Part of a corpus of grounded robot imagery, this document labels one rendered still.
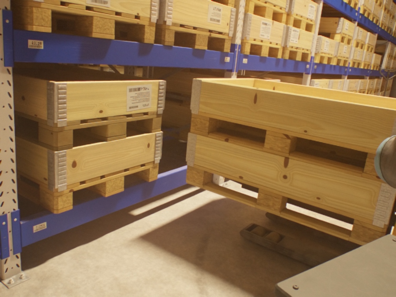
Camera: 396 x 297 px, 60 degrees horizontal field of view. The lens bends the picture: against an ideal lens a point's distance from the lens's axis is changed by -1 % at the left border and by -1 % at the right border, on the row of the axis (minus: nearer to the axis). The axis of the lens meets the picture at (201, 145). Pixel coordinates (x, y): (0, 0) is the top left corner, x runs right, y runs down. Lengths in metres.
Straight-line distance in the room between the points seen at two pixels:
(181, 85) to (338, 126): 2.06
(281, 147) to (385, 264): 1.32
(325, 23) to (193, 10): 3.58
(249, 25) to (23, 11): 1.95
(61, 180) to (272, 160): 1.11
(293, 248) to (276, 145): 0.67
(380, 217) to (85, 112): 1.54
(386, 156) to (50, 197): 1.56
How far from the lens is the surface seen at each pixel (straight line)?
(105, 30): 1.96
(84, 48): 1.91
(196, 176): 2.25
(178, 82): 3.57
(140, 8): 2.14
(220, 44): 2.87
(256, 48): 3.45
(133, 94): 2.12
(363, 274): 0.64
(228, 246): 2.29
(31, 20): 1.74
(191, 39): 2.57
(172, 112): 3.63
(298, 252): 2.23
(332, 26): 5.80
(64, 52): 1.84
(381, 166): 1.13
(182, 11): 2.42
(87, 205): 2.12
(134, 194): 2.36
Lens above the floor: 1.15
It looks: 15 degrees down
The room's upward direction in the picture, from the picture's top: 6 degrees clockwise
